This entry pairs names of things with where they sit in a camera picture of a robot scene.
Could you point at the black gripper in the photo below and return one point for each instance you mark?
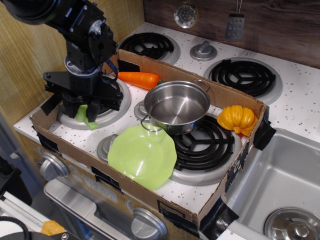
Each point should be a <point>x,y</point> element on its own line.
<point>96,91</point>

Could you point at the green toy broccoli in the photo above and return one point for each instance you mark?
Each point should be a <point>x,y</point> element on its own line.
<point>81,117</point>

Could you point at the stainless steel pot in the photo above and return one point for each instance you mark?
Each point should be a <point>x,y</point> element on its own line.
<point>177,107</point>

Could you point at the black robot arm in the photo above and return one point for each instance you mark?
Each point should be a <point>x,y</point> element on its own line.
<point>89,40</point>

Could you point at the front left stove burner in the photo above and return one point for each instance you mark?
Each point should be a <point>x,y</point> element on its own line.
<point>103,119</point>

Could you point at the stove burner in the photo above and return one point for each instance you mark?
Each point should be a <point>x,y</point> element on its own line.
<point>248,75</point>
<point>153,45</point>
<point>205,154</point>
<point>103,119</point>

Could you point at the silver front stove knob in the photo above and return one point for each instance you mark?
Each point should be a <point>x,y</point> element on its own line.
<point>104,147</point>

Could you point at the silver stove knob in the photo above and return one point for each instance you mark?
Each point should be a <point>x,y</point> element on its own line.
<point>104,147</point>
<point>203,52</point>
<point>140,112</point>

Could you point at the silver centre stove knob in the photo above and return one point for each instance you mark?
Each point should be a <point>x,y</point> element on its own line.
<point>140,112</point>

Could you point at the left silver oven knob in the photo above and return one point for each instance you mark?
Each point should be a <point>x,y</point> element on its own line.
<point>52,167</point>

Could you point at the silver oven knob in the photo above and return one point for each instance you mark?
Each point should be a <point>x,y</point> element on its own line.
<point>52,167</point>
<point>147,226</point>

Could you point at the orange toy carrot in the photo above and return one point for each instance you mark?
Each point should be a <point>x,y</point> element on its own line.
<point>142,80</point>

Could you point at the light green plastic plate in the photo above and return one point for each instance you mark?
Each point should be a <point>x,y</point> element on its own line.
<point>145,155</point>

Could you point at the back left stove burner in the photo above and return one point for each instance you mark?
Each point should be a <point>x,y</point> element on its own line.
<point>153,45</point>

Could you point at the orange yellow cloth scrap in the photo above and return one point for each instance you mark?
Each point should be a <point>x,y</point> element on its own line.
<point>51,227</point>

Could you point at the silver top stove knob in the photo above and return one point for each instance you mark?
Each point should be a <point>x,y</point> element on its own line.
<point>203,52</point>

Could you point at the right silver oven knob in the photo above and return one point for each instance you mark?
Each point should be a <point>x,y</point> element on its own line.
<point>147,226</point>

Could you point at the front right stove burner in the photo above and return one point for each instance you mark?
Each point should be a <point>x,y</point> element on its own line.
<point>205,154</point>

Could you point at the hanging metal strainer ladle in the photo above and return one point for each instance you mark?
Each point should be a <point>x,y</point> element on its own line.
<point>186,15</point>

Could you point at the orange toy pumpkin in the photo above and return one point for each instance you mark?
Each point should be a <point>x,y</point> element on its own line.
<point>241,120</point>

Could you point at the hanging grey slotted spatula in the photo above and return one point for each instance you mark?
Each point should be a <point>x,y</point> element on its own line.
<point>235,24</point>

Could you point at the back right stove burner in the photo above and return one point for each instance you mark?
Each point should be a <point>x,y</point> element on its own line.
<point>248,75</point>

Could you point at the brown cardboard fence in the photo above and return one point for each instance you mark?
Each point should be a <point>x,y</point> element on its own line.
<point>220,96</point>

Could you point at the grey toy sink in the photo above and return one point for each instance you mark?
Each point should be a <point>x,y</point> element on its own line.
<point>286,173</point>

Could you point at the silver sink drain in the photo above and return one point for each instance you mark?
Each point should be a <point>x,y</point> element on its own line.
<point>292,223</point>

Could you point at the silver oven door handle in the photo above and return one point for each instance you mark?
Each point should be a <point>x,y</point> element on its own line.
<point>82,208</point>

